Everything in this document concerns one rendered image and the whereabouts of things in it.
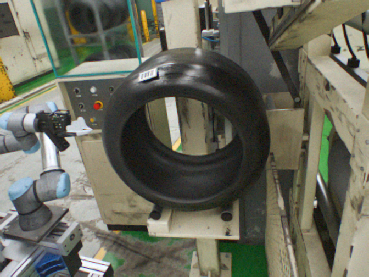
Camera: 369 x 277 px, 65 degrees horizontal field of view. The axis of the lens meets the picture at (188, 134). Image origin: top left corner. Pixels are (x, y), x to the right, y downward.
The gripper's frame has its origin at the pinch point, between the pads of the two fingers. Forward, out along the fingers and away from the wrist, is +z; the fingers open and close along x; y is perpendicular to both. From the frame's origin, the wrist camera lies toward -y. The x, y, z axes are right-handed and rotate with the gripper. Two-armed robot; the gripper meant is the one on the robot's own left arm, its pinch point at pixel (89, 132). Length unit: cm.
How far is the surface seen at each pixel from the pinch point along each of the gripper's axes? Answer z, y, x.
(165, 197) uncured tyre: 32.2, -18.6, -11.5
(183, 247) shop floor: 29, -119, 50
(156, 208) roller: 27.8, -27.0, -8.9
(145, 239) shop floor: -1, -123, 56
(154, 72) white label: 30.2, 28.3, -10.9
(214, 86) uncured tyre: 48, 25, -12
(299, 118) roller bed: 82, 3, 19
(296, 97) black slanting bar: 79, 12, 19
